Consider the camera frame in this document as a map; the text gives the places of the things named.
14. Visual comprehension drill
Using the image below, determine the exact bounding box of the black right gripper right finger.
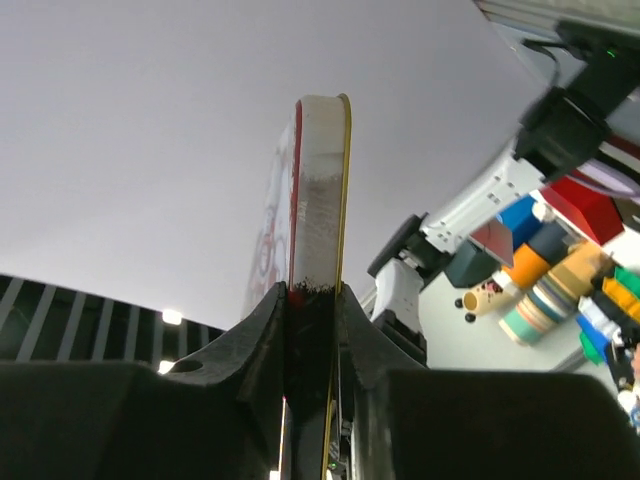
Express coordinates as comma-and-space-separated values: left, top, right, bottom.
336, 288, 639, 479

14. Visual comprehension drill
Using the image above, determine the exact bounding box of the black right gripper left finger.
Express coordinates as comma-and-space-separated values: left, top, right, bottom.
1, 282, 286, 479

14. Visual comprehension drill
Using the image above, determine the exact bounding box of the gold tin lid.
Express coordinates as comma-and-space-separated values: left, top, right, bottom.
243, 94, 352, 479

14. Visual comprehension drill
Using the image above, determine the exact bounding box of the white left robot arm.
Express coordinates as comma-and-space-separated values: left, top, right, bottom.
368, 14, 639, 364

